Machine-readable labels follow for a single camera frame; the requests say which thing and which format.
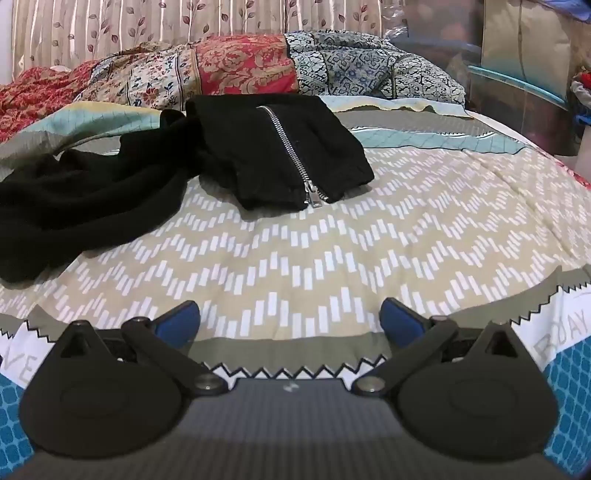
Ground beige cushion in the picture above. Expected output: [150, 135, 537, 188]
[480, 0, 585, 99]

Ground clear storage bin teal lid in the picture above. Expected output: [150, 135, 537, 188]
[383, 25, 583, 158]

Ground leaf print curtain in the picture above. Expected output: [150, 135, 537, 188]
[11, 0, 385, 78]

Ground black pants with zipper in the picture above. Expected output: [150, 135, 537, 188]
[0, 94, 375, 284]

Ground zigzag patterned bed sheet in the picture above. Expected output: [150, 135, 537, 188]
[0, 95, 591, 464]

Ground floral patchwork quilt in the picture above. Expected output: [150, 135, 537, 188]
[0, 30, 467, 145]

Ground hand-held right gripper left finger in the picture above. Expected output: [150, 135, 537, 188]
[56, 300, 230, 397]

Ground pile of colourful clothes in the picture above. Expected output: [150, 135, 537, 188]
[570, 69, 591, 126]

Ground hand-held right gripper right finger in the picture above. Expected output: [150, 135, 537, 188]
[355, 297, 524, 397]

